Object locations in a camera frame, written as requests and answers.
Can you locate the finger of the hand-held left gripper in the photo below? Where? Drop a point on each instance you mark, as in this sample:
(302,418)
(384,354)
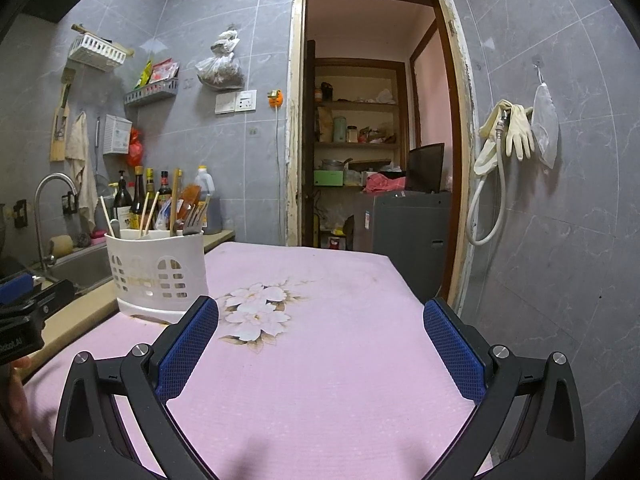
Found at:
(15,290)
(52,300)

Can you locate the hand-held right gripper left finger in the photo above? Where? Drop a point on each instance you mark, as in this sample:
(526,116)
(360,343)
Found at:
(187,350)

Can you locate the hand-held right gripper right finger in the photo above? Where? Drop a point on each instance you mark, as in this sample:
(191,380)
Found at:
(452,352)

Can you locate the white plastic utensil basket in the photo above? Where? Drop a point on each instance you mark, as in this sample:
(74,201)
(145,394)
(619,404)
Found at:
(155,270)

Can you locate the metal spoon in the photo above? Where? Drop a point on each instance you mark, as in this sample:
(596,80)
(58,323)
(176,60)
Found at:
(114,228)

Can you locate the black fork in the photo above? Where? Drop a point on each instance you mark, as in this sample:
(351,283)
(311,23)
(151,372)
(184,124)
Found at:
(194,222)

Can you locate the person's left hand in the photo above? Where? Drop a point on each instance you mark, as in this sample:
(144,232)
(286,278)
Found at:
(15,400)

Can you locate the stainless steel sink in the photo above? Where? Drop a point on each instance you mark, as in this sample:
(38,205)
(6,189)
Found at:
(80,267)

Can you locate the beige scrubber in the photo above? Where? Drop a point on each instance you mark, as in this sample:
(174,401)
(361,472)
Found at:
(62,246)

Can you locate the metal faucet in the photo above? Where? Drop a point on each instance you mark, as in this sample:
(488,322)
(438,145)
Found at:
(42,195)

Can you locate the dark bottle with white label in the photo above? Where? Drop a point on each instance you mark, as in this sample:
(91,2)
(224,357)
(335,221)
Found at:
(122,205)

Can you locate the grey cabinet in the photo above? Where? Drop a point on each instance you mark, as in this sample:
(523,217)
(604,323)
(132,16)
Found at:
(410,240)

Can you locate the pink floral tablecloth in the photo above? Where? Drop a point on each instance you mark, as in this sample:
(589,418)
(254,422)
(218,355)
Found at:
(325,360)

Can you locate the soy sauce bottle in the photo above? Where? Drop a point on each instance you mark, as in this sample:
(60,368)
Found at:
(138,200)

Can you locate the cooking oil jug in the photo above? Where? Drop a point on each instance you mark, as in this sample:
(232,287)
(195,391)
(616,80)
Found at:
(210,205)

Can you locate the hanging beige towel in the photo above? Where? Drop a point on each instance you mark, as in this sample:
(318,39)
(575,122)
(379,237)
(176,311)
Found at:
(80,155)

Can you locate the orange seasoning packet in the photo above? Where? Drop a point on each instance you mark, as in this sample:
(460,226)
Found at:
(190,197)

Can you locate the bottle with yellow cap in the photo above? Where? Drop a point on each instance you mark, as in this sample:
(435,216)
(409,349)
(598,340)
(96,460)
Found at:
(150,182)

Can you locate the dark bottle with red cap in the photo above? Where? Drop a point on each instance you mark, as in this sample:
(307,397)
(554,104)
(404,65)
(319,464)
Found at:
(164,192)

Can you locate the red plastic bag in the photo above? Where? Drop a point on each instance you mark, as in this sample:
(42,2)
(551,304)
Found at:
(135,150)

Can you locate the hanging wooden cutting board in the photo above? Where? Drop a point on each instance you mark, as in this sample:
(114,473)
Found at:
(61,120)

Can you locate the pink cloth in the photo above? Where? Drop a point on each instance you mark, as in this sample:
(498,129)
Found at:
(382,184)

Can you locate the black monitor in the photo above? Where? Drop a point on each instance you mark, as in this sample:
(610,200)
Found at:
(425,167)

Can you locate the cream rubber glove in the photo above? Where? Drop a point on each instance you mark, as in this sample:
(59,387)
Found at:
(520,132)
(490,150)

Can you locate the green box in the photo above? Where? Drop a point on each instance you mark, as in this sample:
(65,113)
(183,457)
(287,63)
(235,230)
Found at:
(329,178)

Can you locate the hanging clear plastic bag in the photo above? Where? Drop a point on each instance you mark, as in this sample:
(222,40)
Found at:
(545,125)

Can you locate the snack packets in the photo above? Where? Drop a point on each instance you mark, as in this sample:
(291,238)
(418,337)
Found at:
(160,72)

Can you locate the wooden shelving unit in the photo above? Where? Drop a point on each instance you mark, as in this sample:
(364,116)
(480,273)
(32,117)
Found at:
(360,110)

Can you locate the hanging bag of dried goods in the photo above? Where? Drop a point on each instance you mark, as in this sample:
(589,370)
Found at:
(220,70)

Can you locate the black wall socket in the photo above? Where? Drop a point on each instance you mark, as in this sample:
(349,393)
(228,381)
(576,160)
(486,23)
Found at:
(21,212)
(68,202)

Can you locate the white wall box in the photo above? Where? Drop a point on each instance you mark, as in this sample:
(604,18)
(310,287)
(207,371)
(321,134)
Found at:
(117,135)

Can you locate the wooden door frame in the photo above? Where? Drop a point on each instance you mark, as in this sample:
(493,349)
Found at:
(462,160)

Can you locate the grey wall shelf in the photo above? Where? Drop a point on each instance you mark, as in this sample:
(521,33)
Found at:
(150,94)

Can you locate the white wall switch socket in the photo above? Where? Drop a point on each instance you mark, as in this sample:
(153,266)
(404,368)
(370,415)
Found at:
(235,102)

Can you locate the white wall basket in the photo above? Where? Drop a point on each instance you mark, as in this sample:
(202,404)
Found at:
(97,50)

